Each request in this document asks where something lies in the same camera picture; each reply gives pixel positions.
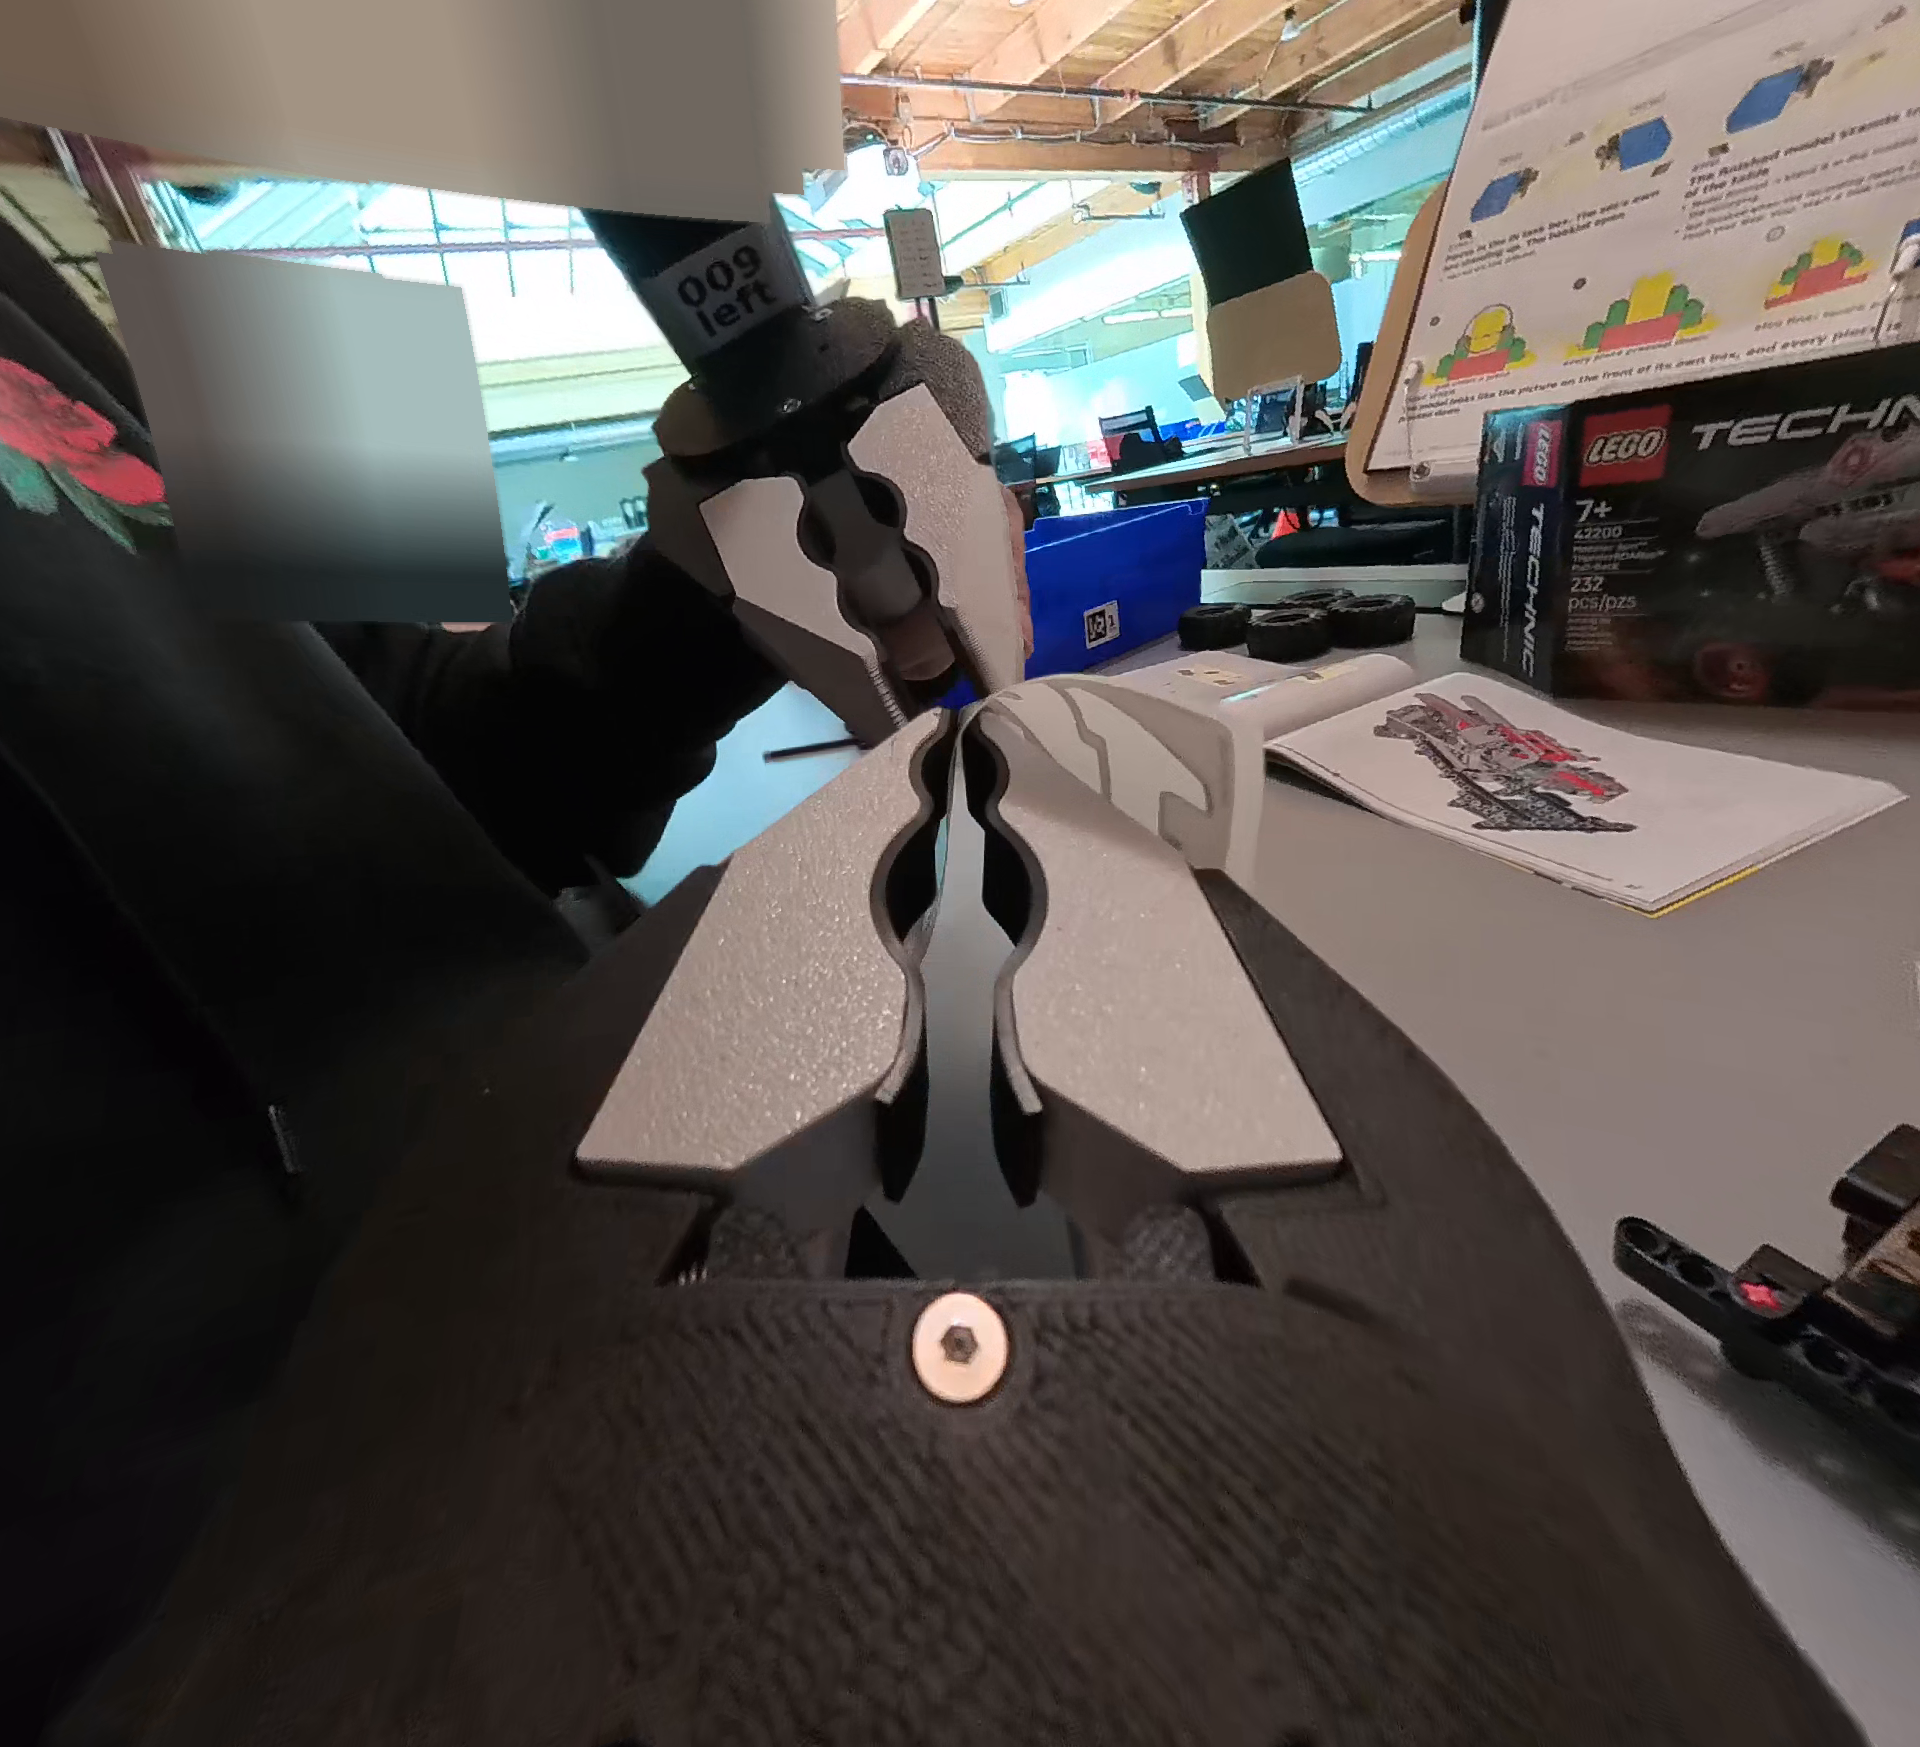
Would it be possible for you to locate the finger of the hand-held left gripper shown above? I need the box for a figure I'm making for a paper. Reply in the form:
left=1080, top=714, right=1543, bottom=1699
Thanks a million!
left=697, top=473, right=923, bottom=744
left=845, top=384, right=1030, bottom=698

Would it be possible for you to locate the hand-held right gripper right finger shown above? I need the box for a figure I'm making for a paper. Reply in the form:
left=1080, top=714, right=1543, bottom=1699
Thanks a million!
left=962, top=708, right=1347, bottom=1241

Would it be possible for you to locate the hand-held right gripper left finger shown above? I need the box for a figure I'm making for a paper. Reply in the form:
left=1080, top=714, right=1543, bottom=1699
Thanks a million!
left=578, top=708, right=962, bottom=1241

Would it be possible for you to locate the grey and red sticker sheet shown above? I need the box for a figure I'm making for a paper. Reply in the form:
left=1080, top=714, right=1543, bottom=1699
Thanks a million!
left=959, top=673, right=1275, bottom=875

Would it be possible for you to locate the toy brick vehicle model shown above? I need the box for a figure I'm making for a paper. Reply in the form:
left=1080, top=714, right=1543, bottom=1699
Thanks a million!
left=1610, top=1126, right=1920, bottom=1449

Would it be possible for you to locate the wooden background desk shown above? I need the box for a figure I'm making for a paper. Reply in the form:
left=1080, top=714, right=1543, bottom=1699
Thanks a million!
left=1080, top=434, right=1352, bottom=496

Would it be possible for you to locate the grey desk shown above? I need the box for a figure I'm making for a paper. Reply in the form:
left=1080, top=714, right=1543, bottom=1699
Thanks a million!
left=629, top=592, right=1920, bottom=1747

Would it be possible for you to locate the person's left hand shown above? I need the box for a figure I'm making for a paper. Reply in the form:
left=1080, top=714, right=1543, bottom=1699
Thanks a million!
left=882, top=602, right=977, bottom=688

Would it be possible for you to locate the grey sign on stand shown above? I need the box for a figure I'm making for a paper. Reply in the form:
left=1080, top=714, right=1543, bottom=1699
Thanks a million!
left=882, top=208, right=946, bottom=331

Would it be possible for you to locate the blue bin with printed tag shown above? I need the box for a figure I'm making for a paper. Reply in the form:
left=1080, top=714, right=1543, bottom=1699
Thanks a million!
left=1019, top=497, right=1212, bottom=685

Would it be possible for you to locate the tan rounded panel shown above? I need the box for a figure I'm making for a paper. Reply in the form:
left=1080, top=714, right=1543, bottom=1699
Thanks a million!
left=1204, top=271, right=1341, bottom=403

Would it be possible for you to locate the black square panel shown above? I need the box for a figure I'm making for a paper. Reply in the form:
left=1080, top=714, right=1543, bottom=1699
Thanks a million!
left=1182, top=159, right=1314, bottom=310

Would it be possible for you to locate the open instruction booklet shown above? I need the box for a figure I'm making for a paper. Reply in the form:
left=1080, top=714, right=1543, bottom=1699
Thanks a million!
left=1116, top=654, right=1906, bottom=916

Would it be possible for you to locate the dark toy box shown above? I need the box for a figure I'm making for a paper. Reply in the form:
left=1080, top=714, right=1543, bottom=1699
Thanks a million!
left=1458, top=344, right=1920, bottom=704

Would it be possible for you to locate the instruction sheet on board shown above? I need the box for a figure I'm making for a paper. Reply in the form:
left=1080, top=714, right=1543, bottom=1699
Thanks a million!
left=1345, top=0, right=1920, bottom=511

